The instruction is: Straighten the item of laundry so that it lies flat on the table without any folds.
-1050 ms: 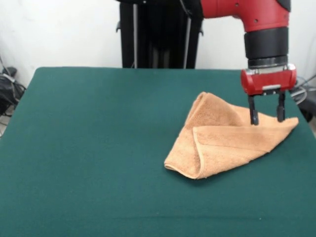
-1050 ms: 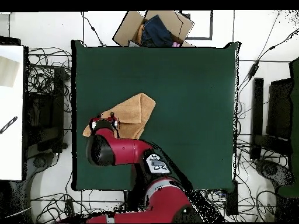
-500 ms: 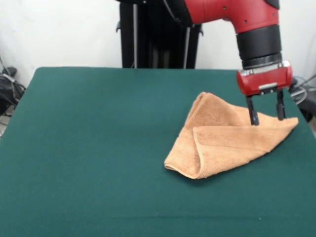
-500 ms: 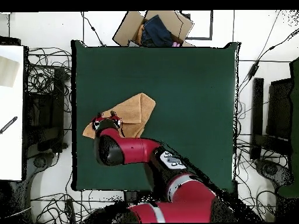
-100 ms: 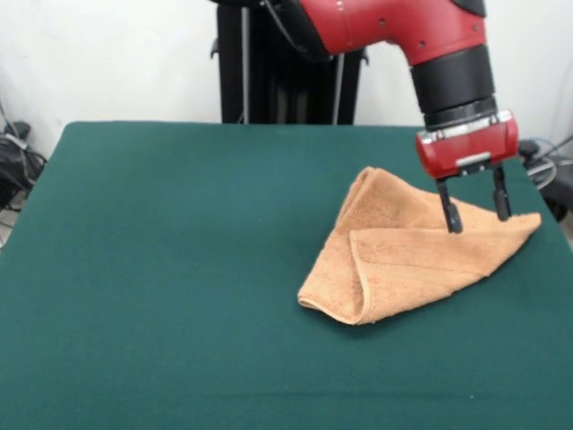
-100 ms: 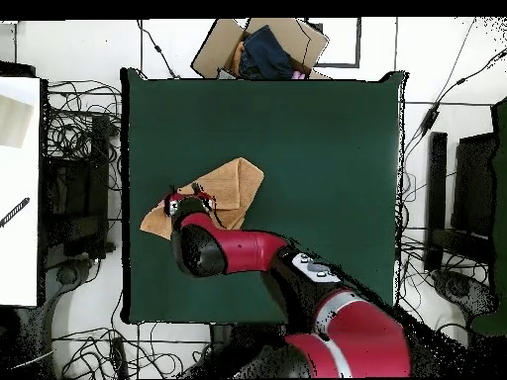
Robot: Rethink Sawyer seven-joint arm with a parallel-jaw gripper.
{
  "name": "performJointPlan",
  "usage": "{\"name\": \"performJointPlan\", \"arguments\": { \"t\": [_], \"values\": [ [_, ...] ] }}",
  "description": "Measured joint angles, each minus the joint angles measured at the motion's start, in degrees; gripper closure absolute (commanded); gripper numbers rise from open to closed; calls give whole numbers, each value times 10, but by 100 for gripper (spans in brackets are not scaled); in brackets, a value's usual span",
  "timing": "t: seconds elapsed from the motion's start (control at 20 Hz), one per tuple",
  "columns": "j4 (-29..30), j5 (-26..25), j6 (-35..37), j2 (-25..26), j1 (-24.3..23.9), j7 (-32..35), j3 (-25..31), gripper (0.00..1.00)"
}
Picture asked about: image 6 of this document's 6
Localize dark green fabric sheet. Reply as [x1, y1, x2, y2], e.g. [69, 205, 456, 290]
[470, 96, 507, 337]

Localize black metal stand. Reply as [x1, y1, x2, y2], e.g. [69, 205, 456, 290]
[39, 113, 113, 260]

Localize white desk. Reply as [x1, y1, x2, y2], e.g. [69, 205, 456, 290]
[0, 75, 42, 308]

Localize orange cloth item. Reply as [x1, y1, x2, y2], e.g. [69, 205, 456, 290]
[231, 41, 246, 75]

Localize dark blue jeans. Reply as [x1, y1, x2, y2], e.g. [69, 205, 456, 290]
[238, 24, 294, 80]

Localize black cable with inline plug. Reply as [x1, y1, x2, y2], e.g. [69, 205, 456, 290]
[136, 19, 181, 80]

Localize black ribbed strap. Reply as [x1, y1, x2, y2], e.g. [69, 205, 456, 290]
[0, 196, 32, 230]

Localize dark green table cloth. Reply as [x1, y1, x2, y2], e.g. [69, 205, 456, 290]
[119, 67, 409, 326]

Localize black metal frame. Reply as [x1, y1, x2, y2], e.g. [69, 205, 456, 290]
[423, 131, 498, 272]

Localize tan terry towel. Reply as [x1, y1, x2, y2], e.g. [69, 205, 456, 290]
[139, 156, 265, 241]

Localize beige cardboard piece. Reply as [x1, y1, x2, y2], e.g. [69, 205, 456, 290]
[0, 94, 34, 149]

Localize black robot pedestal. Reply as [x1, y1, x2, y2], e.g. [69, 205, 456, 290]
[208, 323, 286, 357]

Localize black cable tangle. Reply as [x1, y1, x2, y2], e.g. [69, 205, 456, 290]
[51, 322, 211, 379]
[45, 78, 124, 191]

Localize black cable with adapter block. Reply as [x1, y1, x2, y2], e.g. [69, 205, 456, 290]
[401, 47, 507, 167]

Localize brown cardboard box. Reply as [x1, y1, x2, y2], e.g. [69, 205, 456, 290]
[190, 17, 330, 80]

